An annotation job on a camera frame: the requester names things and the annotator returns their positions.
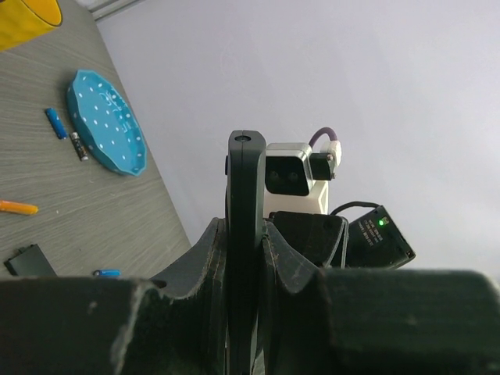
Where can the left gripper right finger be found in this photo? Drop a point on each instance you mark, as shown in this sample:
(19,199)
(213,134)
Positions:
(371,321)

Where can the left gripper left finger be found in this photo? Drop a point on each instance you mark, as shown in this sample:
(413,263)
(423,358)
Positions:
(174,323)

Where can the blue battery under right arm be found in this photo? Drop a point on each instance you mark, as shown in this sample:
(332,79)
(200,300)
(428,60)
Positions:
(106,273)

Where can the yellow mug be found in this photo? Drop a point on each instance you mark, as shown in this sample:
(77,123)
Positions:
(23,21)

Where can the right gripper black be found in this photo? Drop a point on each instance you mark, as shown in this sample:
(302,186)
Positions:
(322,239)

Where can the black remote control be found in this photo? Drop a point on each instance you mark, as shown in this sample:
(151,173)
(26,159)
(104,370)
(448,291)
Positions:
(245,221)

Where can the black battery cover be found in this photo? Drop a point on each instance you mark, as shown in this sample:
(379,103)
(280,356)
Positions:
(29,261)

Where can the orange battery centre right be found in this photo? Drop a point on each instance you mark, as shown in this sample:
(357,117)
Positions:
(18,208)

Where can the black battery near plate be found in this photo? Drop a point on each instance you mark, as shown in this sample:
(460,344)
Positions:
(78,146)

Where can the blue dotted plate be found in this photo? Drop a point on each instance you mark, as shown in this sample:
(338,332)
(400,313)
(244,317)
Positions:
(105,123)

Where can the blue battery near plate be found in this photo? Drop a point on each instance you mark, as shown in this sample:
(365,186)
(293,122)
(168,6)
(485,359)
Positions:
(56,123)

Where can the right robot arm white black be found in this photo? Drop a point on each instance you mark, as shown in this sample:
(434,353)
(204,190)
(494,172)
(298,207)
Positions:
(354,235)

